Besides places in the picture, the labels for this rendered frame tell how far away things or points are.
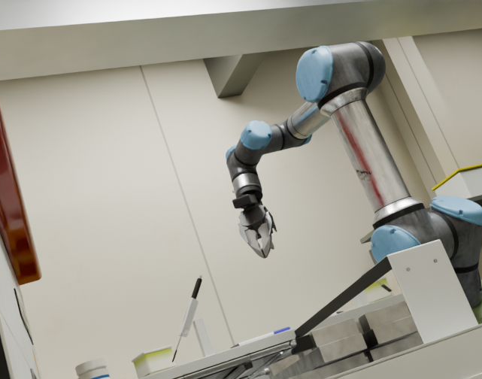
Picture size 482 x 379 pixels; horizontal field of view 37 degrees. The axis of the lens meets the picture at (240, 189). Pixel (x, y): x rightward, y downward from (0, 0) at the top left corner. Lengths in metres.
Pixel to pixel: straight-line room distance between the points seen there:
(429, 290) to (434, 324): 0.05
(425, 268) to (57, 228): 3.73
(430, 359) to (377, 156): 0.64
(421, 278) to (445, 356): 0.14
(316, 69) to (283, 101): 4.02
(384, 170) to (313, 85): 0.24
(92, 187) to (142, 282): 0.71
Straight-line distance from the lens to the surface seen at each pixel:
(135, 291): 4.61
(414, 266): 1.11
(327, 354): 1.21
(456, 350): 1.03
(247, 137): 1.89
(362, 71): 1.63
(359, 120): 1.57
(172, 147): 5.07
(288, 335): 1.60
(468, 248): 1.62
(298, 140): 1.97
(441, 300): 1.11
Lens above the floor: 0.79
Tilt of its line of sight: 18 degrees up
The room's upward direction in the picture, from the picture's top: 20 degrees counter-clockwise
